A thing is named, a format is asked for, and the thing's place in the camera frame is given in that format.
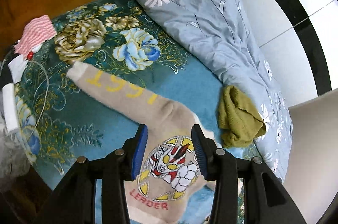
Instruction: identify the red white zigzag cloth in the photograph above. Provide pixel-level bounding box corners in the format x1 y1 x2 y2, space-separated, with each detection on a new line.
14 15 57 57

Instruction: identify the olive green knit garment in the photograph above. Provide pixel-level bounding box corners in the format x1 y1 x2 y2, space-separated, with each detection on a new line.
218 85 266 148

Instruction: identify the light blue floral duvet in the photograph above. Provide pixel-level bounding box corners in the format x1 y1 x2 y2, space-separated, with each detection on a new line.
136 0 293 179

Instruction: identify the beige fuzzy sweater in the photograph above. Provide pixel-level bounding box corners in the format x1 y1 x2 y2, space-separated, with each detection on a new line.
67 62 215 223

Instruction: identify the white charger with cable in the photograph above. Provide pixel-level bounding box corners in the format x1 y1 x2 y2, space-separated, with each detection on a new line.
1 60 49 142

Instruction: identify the teal floral bed blanket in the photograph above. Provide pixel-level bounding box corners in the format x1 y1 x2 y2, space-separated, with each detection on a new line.
14 0 265 224

